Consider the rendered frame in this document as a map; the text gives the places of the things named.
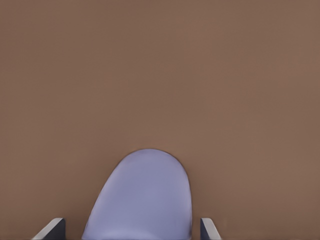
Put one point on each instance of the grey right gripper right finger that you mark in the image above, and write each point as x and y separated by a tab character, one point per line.
208	229

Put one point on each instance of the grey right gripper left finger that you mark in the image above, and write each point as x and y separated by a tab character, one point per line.
53	230

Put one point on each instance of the lavender rounded object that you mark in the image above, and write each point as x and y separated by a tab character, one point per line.
143	197

